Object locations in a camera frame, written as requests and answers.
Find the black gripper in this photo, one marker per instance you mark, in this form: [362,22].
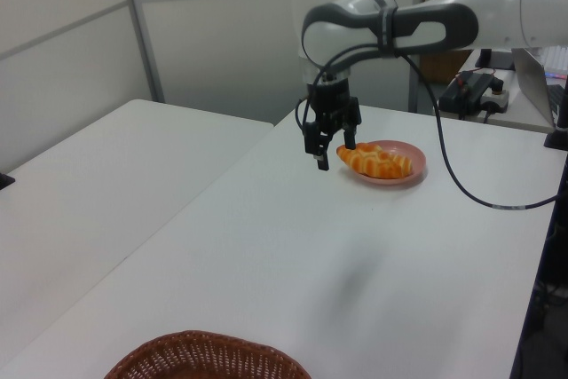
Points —
[330,106]

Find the braided toy bread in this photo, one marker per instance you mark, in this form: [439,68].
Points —
[370,161]

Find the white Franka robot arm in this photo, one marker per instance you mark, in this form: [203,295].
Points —
[501,6]

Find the pink plate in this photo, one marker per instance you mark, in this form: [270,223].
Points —
[415,166]

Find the brown woven basket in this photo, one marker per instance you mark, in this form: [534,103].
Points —
[199,357]

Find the brown cardboard box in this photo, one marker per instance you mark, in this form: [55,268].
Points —
[446,66]

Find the black power box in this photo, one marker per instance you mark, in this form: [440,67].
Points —
[466,90]

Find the grey emergency stop button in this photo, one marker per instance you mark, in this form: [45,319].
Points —
[497,95]

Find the black monitor stand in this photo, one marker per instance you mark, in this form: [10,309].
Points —
[492,59]

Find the silver laptop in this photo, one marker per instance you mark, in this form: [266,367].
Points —
[532,81]

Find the grey partition post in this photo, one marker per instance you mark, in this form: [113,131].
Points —
[142,33]

